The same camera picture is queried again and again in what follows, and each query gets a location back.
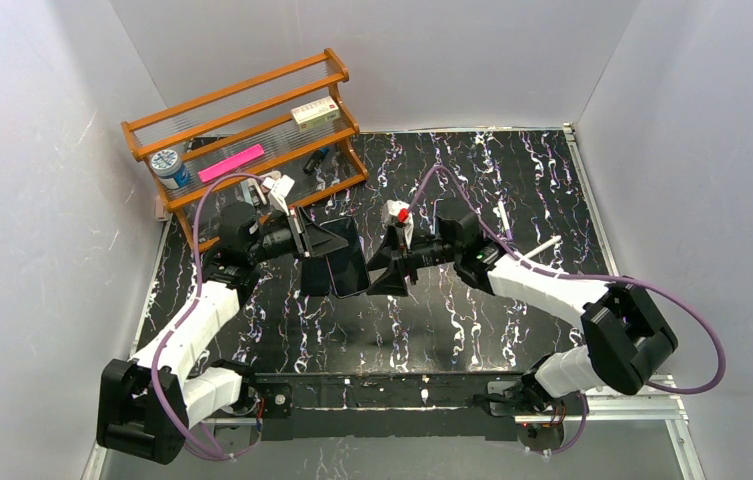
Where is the black smartphone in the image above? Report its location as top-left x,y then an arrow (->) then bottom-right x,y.
434,197 -> 466,218
322,217 -> 370,298

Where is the lavender phone case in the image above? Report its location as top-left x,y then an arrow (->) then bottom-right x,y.
300,257 -> 332,297

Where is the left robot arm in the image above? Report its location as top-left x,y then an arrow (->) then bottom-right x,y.
96,201 -> 350,464

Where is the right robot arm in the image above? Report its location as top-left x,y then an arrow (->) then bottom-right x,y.
366,198 -> 678,409

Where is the pink teal stapler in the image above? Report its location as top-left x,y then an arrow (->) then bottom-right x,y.
240,170 -> 282,209

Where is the white pen with purple tip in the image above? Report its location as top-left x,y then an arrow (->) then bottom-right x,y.
497,199 -> 513,241

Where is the dark marker pen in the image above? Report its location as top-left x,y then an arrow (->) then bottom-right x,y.
302,147 -> 330,175

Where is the pink flat bar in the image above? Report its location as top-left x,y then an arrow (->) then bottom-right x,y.
198,144 -> 265,182

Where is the orange wooden shelf rack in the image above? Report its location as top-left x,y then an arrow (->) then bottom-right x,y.
121,48 -> 369,250

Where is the white marker pen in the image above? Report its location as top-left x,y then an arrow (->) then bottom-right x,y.
523,235 -> 562,260

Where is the blue white jar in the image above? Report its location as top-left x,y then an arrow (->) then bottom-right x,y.
148,149 -> 190,190

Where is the white small box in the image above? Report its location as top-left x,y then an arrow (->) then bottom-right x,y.
290,96 -> 341,131

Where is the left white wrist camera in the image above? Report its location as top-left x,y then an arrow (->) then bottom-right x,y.
262,175 -> 295,215

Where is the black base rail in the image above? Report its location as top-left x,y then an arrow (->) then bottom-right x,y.
213,370 -> 566,458

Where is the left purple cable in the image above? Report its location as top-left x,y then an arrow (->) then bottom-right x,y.
150,172 -> 271,463

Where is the purple cable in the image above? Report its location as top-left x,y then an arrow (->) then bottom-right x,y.
409,164 -> 727,456
150,172 -> 271,463

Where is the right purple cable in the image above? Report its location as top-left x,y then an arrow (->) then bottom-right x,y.
409,164 -> 727,456

